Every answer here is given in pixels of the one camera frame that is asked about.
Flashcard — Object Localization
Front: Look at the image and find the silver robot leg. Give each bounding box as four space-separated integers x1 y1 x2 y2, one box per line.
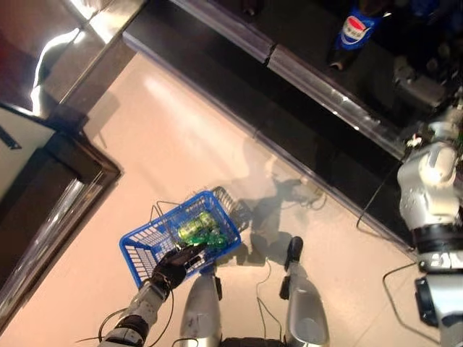
179 273 224 347
279 236 331 347

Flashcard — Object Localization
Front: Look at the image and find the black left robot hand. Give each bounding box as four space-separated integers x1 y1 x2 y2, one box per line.
149 241 210 293

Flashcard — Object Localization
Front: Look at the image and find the black shelf bracket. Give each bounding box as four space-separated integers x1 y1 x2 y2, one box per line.
0 124 22 151

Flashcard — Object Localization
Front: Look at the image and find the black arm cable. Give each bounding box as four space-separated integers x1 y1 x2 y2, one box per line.
97 288 175 347
356 158 415 250

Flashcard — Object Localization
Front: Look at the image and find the black shelf board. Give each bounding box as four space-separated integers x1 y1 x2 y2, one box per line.
0 103 123 321
122 0 268 140
267 0 463 160
252 61 420 254
169 0 276 65

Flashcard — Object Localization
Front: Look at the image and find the silver left robot leg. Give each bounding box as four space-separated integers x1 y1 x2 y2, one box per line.
179 273 224 347

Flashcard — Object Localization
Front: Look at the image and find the blue plastic shopping basket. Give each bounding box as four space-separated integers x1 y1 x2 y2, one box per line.
119 190 242 290

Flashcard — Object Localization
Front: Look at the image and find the small Pepsi cola bottle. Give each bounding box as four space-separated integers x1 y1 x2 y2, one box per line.
326 0 394 70

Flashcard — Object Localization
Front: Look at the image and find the silver right robot leg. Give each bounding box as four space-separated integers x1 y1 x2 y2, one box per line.
279 236 331 347

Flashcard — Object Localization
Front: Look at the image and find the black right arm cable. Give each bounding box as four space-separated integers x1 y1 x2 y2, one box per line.
356 158 415 250

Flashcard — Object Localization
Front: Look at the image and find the green soda can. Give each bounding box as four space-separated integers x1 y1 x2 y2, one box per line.
177 220 208 242
195 210 221 232

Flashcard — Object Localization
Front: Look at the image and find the green Sprite bottle yellow cap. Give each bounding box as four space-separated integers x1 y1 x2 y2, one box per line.
187 231 229 252

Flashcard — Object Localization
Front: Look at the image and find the black robot waist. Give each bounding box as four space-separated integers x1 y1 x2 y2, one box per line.
220 337 287 347

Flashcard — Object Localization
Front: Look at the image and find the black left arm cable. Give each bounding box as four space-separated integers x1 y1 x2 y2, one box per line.
97 288 175 347

